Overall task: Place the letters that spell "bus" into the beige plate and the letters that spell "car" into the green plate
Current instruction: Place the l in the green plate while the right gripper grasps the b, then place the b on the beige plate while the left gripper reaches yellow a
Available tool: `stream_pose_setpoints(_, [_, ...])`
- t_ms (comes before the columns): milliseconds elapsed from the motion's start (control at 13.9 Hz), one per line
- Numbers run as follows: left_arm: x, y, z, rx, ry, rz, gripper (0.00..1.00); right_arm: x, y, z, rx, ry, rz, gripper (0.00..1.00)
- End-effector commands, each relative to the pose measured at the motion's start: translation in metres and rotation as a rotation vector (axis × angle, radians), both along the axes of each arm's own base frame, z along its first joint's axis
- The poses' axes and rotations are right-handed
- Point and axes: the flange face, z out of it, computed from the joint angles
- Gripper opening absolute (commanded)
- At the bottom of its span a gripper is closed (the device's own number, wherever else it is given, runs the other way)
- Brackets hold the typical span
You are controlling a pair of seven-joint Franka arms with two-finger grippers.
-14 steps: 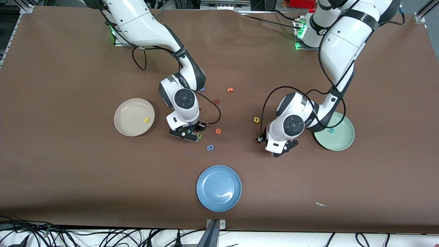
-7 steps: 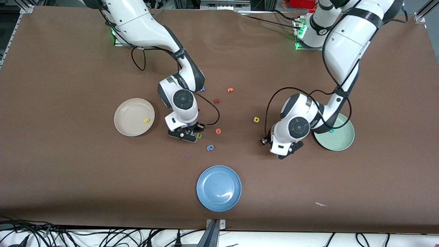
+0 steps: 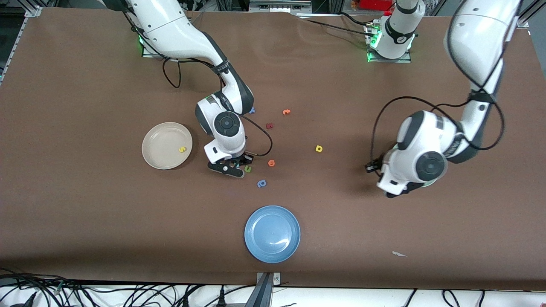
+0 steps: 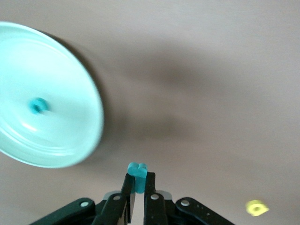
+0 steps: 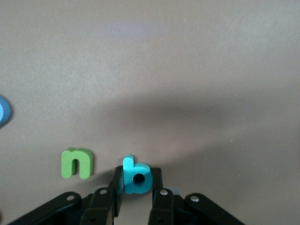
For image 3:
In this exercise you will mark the beige round plate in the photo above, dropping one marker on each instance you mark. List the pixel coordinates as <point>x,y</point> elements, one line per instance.
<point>164,147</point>

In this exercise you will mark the blue round plate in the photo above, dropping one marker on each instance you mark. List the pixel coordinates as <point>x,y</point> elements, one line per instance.
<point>272,234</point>

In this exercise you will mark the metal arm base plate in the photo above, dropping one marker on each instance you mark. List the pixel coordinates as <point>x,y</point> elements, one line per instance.
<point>144,52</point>
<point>403,60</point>

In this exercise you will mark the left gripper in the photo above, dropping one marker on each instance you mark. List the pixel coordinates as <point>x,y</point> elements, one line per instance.
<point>372,167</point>

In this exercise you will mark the grey equipment box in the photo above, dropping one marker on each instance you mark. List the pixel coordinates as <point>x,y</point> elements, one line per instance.
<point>277,5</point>

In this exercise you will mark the black power plug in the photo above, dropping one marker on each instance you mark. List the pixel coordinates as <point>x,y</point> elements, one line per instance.
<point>222,298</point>
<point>185,302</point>

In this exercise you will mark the aluminium frame rail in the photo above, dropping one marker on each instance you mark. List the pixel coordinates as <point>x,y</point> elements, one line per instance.
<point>33,10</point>
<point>529,13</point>

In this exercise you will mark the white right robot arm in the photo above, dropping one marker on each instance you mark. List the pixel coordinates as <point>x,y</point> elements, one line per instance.
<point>170,30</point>

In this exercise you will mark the aluminium profile with bracket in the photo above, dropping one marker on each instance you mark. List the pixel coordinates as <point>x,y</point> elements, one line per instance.
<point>265,294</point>

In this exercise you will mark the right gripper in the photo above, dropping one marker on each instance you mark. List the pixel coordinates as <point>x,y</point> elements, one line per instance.
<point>244,159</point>

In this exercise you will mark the blue foam letter a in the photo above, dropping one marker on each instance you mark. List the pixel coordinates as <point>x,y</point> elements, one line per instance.
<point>259,185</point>

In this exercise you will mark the white torn paper scrap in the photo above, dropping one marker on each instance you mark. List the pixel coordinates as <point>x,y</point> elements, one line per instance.
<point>397,254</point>

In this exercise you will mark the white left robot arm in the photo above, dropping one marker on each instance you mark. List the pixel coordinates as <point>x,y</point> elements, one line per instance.
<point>477,34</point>

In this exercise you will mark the pale green round plate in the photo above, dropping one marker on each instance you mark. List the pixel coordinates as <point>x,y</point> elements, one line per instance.
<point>431,183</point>

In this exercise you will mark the brown table cover sheet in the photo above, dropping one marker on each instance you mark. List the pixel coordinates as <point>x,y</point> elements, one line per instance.
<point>85,213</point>

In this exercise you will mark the red box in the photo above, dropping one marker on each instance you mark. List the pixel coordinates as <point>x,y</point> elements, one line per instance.
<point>375,4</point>

